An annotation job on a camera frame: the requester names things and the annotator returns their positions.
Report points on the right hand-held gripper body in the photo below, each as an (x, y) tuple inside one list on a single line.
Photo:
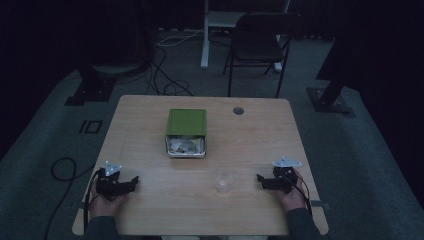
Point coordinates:
[(282, 180)]

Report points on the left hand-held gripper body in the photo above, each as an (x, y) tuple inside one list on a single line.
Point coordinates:
[(111, 187)]

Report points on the person's left hand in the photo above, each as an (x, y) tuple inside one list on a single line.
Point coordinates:
[(106, 205)]

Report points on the person's right hand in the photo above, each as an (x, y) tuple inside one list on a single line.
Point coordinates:
[(293, 199)]

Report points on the clear plastic cup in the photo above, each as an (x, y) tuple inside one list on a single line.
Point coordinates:
[(224, 180)]

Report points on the pile of paper scraps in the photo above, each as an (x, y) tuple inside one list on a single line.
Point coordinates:
[(185, 144)]

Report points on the grey table grommet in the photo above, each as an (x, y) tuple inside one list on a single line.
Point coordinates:
[(238, 111)]

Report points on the green lidded white bin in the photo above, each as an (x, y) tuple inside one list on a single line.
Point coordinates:
[(186, 131)]

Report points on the black metal stand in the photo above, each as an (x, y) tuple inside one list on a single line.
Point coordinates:
[(331, 96), (91, 88)]

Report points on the round grey stand base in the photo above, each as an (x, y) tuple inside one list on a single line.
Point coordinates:
[(118, 69)]

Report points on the black folding chair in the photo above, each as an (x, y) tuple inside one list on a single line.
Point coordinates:
[(256, 43)]

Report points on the white desk frame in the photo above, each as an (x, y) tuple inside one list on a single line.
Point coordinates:
[(213, 20)]

